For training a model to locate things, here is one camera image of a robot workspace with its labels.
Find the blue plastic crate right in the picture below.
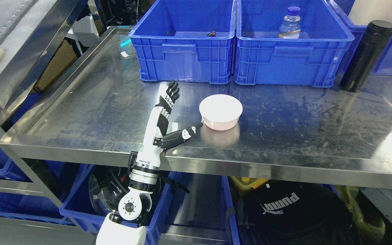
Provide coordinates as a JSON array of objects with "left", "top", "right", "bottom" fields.
[{"left": 233, "top": 0, "right": 354, "bottom": 88}]

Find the black thermos flask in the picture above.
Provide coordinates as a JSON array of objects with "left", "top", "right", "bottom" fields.
[{"left": 340, "top": 20, "right": 392, "bottom": 93}]

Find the plastic water bottle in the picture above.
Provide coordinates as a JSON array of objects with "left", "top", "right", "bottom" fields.
[{"left": 278, "top": 6, "right": 301, "bottom": 39}]

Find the small dark clip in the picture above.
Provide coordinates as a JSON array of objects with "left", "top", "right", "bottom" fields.
[{"left": 207, "top": 31, "right": 216, "bottom": 37}]

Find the blue plastic crate left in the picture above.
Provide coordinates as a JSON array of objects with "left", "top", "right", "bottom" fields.
[{"left": 129, "top": 0, "right": 238, "bottom": 85}]

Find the pink ikea bowl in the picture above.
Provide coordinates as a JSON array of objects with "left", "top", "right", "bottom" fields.
[{"left": 199, "top": 94, "right": 244, "bottom": 131}]

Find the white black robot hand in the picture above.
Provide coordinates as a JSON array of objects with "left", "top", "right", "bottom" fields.
[{"left": 136, "top": 80, "right": 203, "bottom": 169}]

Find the blue plastic crate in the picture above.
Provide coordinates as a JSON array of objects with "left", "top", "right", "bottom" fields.
[
  {"left": 233, "top": 0, "right": 354, "bottom": 88},
  {"left": 129, "top": 0, "right": 238, "bottom": 85}
]

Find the blue crate under table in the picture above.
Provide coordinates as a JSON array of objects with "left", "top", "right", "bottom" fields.
[{"left": 60, "top": 165, "right": 182, "bottom": 245}]

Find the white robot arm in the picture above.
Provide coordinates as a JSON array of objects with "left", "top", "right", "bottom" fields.
[{"left": 89, "top": 165, "right": 159, "bottom": 245}]

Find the black puma bag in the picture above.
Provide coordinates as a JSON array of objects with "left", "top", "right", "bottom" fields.
[{"left": 231, "top": 180, "right": 361, "bottom": 245}]

